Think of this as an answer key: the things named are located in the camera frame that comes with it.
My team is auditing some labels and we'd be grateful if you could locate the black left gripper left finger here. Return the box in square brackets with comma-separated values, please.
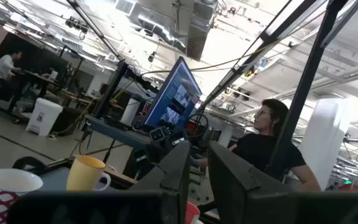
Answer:
[6, 140, 191, 224]

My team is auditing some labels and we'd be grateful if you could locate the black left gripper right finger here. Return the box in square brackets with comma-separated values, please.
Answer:
[207, 140, 358, 224]

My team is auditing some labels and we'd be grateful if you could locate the red and white striped mug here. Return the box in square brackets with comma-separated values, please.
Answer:
[185, 201, 202, 224]

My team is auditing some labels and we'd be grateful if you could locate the yellow mug white handle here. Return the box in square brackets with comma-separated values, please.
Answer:
[66, 154, 112, 192]

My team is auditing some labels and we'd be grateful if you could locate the seated person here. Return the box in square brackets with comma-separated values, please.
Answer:
[194, 98, 322, 192]

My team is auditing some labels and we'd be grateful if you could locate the laptop computer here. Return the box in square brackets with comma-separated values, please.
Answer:
[84, 114, 155, 150]

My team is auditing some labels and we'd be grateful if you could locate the black keyboard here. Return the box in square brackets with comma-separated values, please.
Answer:
[103, 115, 135, 131]

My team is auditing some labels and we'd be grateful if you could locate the white cylindrical bin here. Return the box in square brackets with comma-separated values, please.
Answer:
[119, 98, 142, 126]

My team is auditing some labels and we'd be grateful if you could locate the computer monitor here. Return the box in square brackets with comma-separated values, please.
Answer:
[142, 55, 203, 131]

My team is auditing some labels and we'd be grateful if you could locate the black monitor stand pole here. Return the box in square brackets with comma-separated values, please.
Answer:
[92, 60, 129, 119]

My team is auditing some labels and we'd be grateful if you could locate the white pedal trash bin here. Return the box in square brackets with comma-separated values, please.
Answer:
[25, 97, 64, 137]

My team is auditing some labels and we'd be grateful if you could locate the dark distant desk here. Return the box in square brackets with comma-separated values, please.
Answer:
[7, 68, 62, 114]

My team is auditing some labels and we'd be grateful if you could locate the person at distant desk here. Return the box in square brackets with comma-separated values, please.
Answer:
[0, 50, 23, 113]

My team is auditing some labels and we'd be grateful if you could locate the black rig frame post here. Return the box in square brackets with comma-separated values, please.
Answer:
[264, 0, 351, 181]

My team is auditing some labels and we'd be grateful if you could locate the black rig frame beam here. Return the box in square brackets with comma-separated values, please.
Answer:
[197, 0, 326, 113]

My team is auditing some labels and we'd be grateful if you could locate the silver ventilation duct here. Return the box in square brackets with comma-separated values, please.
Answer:
[129, 0, 219, 62]

